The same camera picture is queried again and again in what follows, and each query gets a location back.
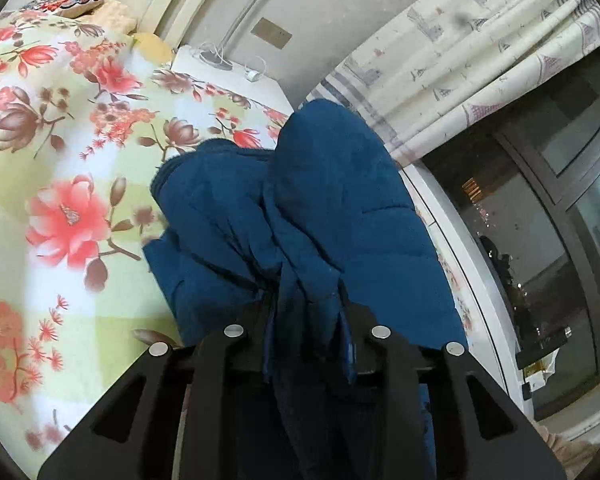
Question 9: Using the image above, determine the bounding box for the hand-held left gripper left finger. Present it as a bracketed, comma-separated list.
[37, 302, 301, 480]

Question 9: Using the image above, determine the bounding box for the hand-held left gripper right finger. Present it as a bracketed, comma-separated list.
[339, 304, 567, 480]

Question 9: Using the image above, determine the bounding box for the blue padded jacket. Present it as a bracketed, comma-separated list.
[142, 99, 469, 480]

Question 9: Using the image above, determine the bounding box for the white window sill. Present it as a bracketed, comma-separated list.
[400, 160, 537, 423]

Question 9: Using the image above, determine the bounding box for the dark window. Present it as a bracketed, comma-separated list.
[420, 45, 600, 422]

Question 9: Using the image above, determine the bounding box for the beige cloth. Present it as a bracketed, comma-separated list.
[530, 425, 600, 480]

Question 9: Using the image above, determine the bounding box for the white nightstand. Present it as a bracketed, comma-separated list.
[170, 45, 296, 112]

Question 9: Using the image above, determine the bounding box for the floral bed sheet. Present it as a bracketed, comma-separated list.
[0, 10, 481, 466]

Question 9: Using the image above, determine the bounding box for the printed cream curtain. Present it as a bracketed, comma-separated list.
[307, 0, 600, 167]

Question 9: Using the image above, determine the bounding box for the yellow pillow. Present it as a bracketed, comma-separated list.
[132, 32, 174, 64]

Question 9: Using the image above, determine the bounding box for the white headboard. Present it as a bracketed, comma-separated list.
[95, 0, 241, 56]

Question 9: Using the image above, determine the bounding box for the cream pillow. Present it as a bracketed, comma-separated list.
[75, 0, 139, 36]

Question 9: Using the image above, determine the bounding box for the patterned cushion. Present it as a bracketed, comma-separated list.
[17, 0, 106, 19]

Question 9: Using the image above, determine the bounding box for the beige wall switch plate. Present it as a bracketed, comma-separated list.
[251, 17, 293, 50]

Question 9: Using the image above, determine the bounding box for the white wall pipe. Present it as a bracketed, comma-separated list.
[222, 0, 274, 56]

